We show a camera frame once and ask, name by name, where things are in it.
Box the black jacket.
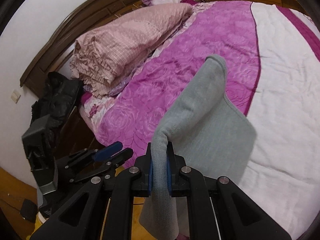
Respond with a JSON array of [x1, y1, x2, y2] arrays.
[[31, 72, 84, 129]]

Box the dark wooden headboard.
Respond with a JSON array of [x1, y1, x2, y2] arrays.
[[20, 0, 143, 97]]

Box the pink ruffled folded quilt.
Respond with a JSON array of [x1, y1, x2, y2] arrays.
[[70, 3, 193, 98]]

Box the magenta and white bedspread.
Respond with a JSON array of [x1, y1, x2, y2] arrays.
[[82, 1, 319, 239]]

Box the white wall switch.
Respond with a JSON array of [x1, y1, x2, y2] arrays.
[[10, 90, 21, 103]]

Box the grey fleece pants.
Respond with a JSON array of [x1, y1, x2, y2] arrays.
[[139, 54, 257, 239]]

